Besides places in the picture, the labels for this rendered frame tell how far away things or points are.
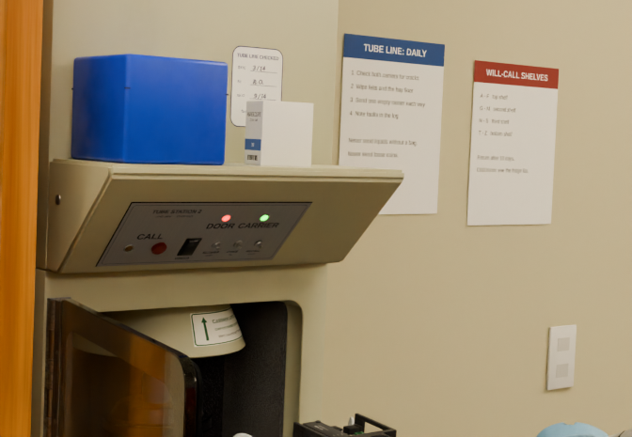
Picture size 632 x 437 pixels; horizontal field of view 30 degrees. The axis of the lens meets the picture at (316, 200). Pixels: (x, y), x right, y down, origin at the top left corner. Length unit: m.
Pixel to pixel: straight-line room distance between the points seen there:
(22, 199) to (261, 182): 0.22
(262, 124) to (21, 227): 0.26
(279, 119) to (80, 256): 0.22
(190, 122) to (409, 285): 0.96
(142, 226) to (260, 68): 0.23
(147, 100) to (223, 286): 0.26
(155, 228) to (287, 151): 0.15
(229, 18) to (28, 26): 0.26
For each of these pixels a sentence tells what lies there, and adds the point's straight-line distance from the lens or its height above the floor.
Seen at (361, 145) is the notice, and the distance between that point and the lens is 1.82.
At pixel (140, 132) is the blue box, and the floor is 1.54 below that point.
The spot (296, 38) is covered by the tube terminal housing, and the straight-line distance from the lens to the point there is 1.21.
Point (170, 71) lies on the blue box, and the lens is 1.00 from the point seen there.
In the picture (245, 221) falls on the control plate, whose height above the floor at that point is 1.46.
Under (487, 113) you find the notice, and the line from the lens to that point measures 2.01.
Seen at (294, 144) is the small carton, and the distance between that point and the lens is 1.10.
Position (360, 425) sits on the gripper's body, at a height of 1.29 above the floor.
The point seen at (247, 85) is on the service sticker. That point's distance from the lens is 1.17.
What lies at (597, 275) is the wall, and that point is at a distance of 2.26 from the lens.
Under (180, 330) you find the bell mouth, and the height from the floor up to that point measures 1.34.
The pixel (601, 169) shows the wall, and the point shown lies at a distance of 2.24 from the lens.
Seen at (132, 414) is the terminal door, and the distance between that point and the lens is 0.88.
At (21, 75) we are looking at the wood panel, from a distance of 0.96.
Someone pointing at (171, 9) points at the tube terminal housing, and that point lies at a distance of 1.13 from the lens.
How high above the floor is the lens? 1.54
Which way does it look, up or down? 3 degrees down
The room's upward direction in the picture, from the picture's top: 2 degrees clockwise
